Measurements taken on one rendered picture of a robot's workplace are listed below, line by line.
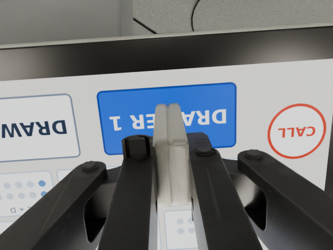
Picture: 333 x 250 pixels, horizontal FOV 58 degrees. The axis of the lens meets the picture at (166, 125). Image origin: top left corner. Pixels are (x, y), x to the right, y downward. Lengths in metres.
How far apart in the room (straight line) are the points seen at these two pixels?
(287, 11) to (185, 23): 0.53
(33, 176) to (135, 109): 0.09
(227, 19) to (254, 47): 1.50
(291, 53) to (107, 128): 0.13
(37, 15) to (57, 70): 0.19
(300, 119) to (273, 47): 0.05
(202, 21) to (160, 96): 1.49
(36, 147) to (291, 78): 0.18
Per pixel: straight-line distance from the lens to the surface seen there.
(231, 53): 0.20
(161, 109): 0.18
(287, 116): 0.22
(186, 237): 0.25
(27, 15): 0.39
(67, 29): 0.36
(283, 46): 0.21
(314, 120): 0.23
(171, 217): 0.24
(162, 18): 1.63
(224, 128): 0.21
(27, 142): 0.23
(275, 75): 0.21
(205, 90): 0.20
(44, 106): 0.22
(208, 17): 1.66
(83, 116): 0.21
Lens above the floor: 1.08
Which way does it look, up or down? 22 degrees down
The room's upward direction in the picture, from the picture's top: 176 degrees clockwise
